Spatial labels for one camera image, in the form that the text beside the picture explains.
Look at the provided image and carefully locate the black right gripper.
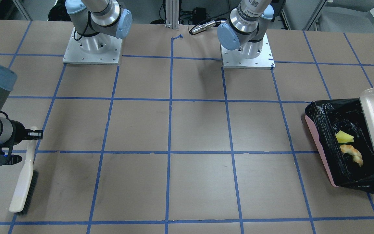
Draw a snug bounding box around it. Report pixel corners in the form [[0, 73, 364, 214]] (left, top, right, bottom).
[[0, 121, 43, 166]]

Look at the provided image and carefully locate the beige hand brush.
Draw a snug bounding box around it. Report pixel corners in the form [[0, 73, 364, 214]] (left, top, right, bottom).
[[9, 139, 39, 216]]

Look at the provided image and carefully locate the yellow green sponge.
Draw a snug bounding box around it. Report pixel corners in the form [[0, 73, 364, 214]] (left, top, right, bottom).
[[334, 130, 354, 145]]

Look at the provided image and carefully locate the croissant pastry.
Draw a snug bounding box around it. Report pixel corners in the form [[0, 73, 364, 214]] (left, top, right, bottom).
[[340, 145, 364, 167]]

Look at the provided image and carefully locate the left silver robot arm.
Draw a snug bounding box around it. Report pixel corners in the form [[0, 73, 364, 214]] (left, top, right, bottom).
[[217, 0, 274, 51]]

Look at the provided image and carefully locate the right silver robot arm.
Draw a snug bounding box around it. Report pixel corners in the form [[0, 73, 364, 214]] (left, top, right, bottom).
[[0, 0, 133, 166]]

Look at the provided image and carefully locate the bin with black bag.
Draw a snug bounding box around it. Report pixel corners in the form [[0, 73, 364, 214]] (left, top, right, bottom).
[[305, 99, 374, 194]]

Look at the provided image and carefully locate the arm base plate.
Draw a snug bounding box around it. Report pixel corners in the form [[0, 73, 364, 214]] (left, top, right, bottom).
[[62, 28, 123, 65], [220, 34, 276, 70]]

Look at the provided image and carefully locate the aluminium frame post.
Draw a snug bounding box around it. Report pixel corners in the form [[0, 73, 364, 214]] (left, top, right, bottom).
[[164, 0, 180, 31]]

